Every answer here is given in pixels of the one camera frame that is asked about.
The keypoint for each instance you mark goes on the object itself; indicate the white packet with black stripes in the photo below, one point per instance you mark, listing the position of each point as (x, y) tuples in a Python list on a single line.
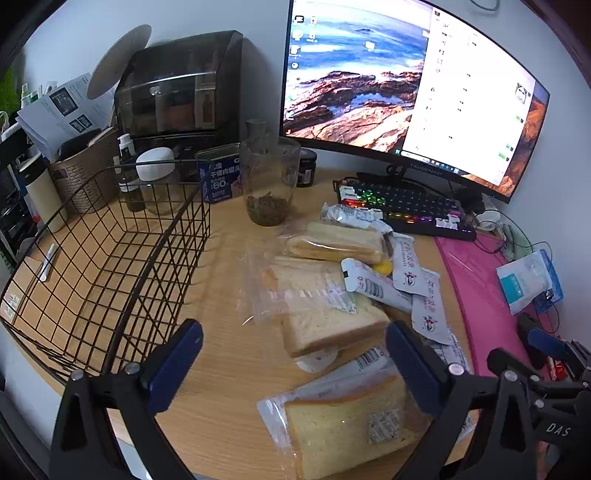
[(369, 281)]

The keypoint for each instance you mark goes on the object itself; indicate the curved computer monitor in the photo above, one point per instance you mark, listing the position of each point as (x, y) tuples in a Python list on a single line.
[(360, 83)]

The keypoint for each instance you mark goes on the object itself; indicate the sliced bread loaf packet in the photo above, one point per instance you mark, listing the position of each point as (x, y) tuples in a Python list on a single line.
[(337, 242)]

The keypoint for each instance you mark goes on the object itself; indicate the dark translucent organizer box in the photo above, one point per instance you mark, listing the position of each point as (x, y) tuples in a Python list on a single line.
[(180, 92)]

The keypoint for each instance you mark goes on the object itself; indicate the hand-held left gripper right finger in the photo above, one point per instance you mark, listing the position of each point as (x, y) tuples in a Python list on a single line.
[(411, 364)]

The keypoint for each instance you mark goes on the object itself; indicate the printed paper sheets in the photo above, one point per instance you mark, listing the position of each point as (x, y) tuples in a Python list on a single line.
[(60, 110)]

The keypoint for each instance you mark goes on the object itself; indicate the white round lid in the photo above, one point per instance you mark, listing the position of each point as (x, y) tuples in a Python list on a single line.
[(316, 362)]

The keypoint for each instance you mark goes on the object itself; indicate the green plush cloth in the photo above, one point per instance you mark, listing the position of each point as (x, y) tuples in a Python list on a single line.
[(7, 92)]

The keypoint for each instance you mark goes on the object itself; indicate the beige round disc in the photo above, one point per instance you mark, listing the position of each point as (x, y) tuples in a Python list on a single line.
[(117, 60)]

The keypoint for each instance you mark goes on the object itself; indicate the pink desk mat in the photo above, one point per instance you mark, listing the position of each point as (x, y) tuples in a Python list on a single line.
[(480, 300)]

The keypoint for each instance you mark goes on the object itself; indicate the black backlit keyboard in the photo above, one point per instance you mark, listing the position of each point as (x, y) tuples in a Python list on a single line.
[(406, 203)]

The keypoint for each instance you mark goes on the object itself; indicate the white snack packet red print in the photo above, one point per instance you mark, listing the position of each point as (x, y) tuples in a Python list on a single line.
[(408, 267), (429, 309)]

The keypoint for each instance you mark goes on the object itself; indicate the toast slice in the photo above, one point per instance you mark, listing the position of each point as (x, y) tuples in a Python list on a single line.
[(323, 314)]

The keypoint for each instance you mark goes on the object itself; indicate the blue white tissue pack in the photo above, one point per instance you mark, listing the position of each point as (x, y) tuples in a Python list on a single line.
[(526, 281)]

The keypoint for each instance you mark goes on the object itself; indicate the dark pump bottle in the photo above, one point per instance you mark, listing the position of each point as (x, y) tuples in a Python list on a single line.
[(127, 177)]

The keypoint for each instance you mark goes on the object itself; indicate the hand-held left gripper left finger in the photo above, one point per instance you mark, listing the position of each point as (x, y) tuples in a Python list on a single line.
[(178, 355)]

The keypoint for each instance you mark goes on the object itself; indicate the small dark jar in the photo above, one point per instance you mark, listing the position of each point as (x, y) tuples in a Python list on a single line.
[(305, 170)]

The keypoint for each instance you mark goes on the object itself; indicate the toast pack with white wrapper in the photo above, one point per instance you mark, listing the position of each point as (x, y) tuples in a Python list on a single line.
[(341, 429)]

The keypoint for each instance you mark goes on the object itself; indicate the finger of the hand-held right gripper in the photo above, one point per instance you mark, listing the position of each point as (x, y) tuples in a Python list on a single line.
[(547, 341), (502, 360)]

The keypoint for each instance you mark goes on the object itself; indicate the brown woven basket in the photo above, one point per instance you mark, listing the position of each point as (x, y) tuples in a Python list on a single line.
[(83, 182)]

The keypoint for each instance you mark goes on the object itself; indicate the small yellow round object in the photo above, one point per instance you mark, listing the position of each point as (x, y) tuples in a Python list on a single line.
[(382, 267)]

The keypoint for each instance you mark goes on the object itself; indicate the clear cup with dried herbs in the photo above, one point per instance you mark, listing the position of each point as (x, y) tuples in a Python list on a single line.
[(270, 184)]

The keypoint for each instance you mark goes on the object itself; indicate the white snack wrapper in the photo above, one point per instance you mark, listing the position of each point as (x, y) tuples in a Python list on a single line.
[(355, 214)]

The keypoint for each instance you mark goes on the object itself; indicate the small white stick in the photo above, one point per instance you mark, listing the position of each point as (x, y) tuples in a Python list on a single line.
[(48, 263)]

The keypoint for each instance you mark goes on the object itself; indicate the white label card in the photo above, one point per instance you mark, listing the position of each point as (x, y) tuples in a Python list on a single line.
[(11, 300)]

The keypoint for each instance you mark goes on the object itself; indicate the white lid jar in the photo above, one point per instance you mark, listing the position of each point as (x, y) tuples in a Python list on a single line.
[(154, 166)]

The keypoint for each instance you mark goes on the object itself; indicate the white thermos bottle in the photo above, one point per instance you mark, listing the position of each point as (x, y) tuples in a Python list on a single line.
[(44, 198)]

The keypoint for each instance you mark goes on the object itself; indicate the blue labelled tin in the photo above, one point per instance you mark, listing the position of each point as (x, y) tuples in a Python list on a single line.
[(221, 182)]

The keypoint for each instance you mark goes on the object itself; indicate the black shelf rack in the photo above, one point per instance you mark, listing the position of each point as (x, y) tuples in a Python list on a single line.
[(11, 207)]

